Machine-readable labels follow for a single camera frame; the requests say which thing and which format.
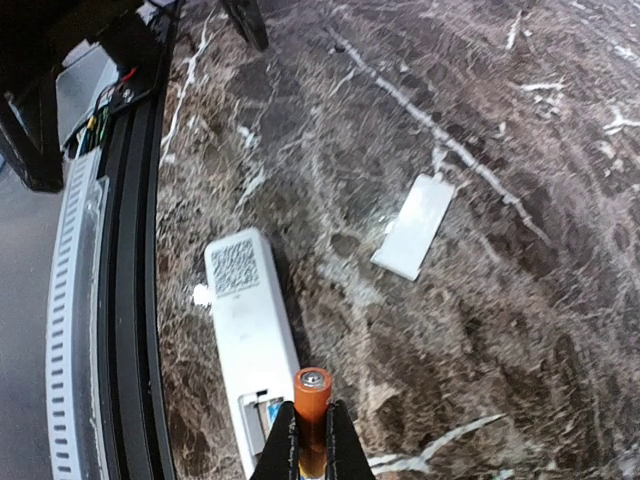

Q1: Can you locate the orange AA battery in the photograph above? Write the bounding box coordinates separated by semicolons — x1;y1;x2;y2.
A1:
294;367;332;479

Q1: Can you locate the white battery cover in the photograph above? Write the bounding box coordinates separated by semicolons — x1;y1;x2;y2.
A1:
371;173;455;281

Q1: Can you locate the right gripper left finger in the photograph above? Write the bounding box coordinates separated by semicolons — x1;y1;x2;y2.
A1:
250;401;300;480

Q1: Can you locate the white remote control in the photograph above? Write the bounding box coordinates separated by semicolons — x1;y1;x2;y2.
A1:
193;228;299;478

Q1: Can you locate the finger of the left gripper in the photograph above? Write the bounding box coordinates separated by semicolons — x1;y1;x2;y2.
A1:
219;0;269;51

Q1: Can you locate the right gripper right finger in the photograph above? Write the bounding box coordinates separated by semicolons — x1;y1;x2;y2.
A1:
325;400;373;480

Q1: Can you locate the white slotted cable duct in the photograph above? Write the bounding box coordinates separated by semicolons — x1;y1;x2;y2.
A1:
44;149;109;479

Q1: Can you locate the black front rail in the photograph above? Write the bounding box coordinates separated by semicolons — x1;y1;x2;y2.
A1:
96;1;183;479

